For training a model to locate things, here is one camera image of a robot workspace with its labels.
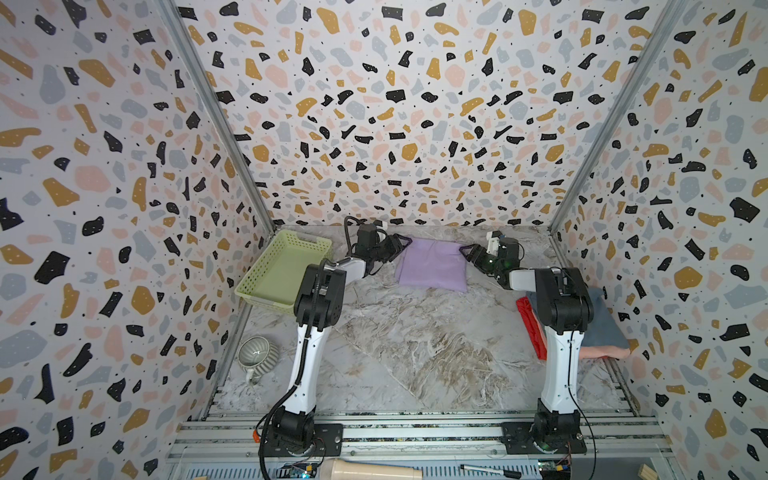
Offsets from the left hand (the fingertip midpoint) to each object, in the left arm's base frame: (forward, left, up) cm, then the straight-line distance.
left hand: (411, 238), depth 104 cm
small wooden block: (-67, -53, -8) cm, 86 cm away
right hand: (-1, -18, -3) cm, 18 cm away
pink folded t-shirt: (-40, -49, -5) cm, 63 cm away
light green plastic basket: (-10, +47, -9) cm, 49 cm away
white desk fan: (-37, +46, -10) cm, 60 cm away
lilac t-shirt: (-5, -8, -8) cm, 12 cm away
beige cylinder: (-65, +18, -6) cm, 68 cm away
